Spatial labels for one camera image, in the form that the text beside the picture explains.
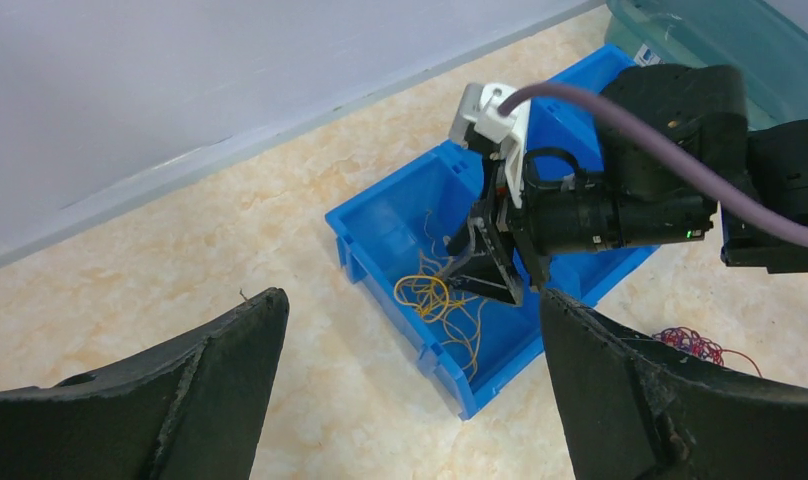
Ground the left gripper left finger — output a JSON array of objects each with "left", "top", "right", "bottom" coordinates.
[{"left": 0, "top": 288, "right": 290, "bottom": 479}]

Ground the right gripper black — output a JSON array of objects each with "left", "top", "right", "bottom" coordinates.
[{"left": 443, "top": 148, "right": 716, "bottom": 306}]

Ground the purple wire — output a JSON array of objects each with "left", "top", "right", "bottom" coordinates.
[{"left": 652, "top": 326, "right": 717, "bottom": 356}]

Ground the red wire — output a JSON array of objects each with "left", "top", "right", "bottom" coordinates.
[{"left": 655, "top": 326, "right": 764, "bottom": 379}]

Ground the blue three-compartment plastic bin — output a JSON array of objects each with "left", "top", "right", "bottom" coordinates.
[{"left": 324, "top": 43, "right": 660, "bottom": 421}]

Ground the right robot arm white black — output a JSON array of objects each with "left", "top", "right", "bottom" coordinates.
[{"left": 438, "top": 64, "right": 808, "bottom": 305}]

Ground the yellow wire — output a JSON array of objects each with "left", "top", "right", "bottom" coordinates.
[{"left": 393, "top": 210, "right": 490, "bottom": 384}]

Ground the teal translucent plastic tray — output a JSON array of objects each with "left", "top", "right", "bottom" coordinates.
[{"left": 605, "top": 0, "right": 808, "bottom": 129}]

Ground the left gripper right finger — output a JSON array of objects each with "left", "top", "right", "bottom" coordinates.
[{"left": 539, "top": 289, "right": 808, "bottom": 479}]

